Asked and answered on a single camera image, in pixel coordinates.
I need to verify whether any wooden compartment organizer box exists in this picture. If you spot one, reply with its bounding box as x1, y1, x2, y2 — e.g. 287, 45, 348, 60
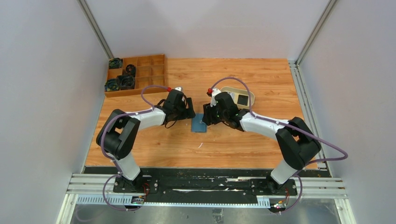
105, 54, 169, 98

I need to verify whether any blue card holder wallet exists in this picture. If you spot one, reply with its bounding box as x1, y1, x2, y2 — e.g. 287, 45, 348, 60
191, 113, 207, 133

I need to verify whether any black coiled item middle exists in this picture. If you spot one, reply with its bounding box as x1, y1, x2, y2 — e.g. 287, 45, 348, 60
125, 64, 136, 77

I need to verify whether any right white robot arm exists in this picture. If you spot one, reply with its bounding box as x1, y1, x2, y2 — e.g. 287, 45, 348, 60
202, 89, 321, 188

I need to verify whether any black coiled item bottom-left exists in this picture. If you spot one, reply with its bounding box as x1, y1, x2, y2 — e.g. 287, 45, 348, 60
105, 78, 120, 92

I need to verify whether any cream oval tray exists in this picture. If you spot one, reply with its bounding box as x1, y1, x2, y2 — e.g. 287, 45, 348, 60
220, 86, 255, 109

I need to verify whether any black mounting base rail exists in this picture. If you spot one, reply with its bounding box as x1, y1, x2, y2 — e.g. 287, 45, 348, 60
83, 167, 302, 206

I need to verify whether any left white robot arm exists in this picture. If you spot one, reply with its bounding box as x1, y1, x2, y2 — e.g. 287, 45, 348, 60
96, 89, 196, 181

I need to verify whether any large black coiled item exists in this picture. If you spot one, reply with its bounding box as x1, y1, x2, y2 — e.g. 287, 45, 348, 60
116, 75, 135, 90

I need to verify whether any black coiled item top-left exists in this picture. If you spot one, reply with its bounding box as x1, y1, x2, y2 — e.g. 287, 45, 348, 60
108, 57, 123, 70

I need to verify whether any black card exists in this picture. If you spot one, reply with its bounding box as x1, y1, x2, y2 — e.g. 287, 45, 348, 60
237, 94, 249, 106

